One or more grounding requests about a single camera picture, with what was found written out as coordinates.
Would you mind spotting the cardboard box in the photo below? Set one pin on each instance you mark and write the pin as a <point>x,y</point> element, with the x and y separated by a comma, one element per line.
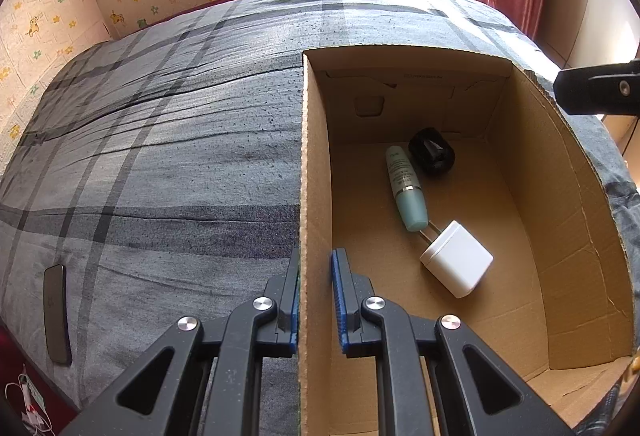
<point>500,341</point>

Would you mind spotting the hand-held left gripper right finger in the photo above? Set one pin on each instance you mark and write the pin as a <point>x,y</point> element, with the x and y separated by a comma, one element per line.
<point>340,301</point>

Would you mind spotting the large white charger plug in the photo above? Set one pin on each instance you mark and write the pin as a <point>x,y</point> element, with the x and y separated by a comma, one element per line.
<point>457,261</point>

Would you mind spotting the black smartphone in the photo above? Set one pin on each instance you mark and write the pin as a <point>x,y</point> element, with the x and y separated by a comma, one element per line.
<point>57,316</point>

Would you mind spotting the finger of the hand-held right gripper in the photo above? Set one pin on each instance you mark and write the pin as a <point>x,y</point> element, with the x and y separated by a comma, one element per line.
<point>600,88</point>

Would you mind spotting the dark red cloth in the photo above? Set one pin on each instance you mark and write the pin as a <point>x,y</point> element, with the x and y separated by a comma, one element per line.
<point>10,356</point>

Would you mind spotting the teal cosmetic bottle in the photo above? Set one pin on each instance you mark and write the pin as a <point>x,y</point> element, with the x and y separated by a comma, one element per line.
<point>406,188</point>

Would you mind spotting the grey plaid blanket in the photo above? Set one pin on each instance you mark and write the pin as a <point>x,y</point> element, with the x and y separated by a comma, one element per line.
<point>150,166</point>

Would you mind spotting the beige wardrobe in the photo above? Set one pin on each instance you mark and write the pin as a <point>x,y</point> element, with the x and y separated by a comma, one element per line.
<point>585,16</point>

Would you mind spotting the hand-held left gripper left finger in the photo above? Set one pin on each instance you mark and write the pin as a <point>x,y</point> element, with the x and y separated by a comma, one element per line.
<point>287,301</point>

